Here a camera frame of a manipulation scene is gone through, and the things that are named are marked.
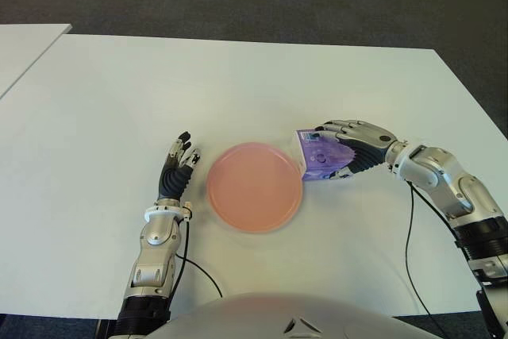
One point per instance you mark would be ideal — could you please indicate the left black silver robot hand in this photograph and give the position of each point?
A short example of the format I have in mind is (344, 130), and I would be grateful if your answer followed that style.
(174, 180)

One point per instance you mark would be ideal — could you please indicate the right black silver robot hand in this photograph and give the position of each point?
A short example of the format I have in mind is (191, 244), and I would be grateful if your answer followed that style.
(369, 136)

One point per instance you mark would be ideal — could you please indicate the purple tissue paper pack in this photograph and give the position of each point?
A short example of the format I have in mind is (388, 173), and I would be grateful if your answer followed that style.
(321, 156)

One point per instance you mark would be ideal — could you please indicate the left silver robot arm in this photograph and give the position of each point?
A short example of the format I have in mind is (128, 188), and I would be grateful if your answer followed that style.
(155, 251)

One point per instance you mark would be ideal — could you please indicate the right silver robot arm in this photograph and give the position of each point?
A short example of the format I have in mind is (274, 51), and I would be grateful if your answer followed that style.
(448, 180)

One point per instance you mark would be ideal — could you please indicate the pink round plate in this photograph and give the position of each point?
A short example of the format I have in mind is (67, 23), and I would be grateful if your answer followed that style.
(254, 188)

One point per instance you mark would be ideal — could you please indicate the metal table leg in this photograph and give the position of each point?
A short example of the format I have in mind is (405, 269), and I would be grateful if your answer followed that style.
(102, 328)

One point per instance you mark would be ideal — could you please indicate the silver robot torso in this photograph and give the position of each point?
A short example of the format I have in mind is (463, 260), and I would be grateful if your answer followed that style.
(278, 317)

